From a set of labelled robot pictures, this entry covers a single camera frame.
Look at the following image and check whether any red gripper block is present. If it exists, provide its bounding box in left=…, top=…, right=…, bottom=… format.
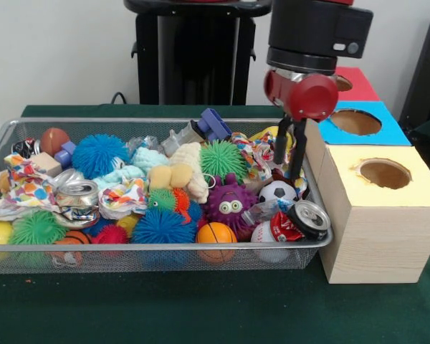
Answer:
left=264, top=67, right=340, bottom=181

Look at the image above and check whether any colourful paper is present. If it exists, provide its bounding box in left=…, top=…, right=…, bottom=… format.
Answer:
left=231, top=131, right=308, bottom=191

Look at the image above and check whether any black white soccer ball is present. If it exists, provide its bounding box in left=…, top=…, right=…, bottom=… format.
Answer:
left=258, top=180, right=299, bottom=204

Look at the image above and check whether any crushed clear plastic bottle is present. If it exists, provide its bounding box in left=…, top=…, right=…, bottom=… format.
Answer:
left=242, top=199, right=297, bottom=225

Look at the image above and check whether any crushed red black can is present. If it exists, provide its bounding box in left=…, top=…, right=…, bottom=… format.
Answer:
left=271, top=199, right=333, bottom=242

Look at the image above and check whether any wooden box with three holes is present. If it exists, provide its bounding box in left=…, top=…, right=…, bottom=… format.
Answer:
left=300, top=66, right=430, bottom=285

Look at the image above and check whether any green spiky rubber ball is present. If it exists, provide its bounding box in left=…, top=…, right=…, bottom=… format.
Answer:
left=199, top=139, right=246, bottom=186

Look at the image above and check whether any purple spiky monster toy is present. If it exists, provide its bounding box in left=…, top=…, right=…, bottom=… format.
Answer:
left=203, top=173, right=258, bottom=234

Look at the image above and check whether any white foam baseball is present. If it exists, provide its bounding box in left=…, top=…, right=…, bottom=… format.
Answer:
left=251, top=221, right=285, bottom=243

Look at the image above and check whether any orange foam basketball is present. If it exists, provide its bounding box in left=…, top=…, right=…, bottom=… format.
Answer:
left=196, top=221, right=239, bottom=265

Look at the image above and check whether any black chair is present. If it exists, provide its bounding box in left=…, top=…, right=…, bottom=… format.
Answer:
left=397, top=5, right=430, bottom=126

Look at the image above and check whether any blue spiky rubber ball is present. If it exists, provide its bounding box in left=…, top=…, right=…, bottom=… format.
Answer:
left=71, top=134, right=131, bottom=181

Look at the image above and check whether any crushed silver can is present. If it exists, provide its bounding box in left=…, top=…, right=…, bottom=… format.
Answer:
left=54, top=178, right=100, bottom=211

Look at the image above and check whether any shallow wire mesh bin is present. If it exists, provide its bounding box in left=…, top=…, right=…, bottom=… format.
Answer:
left=0, top=117, right=335, bottom=276

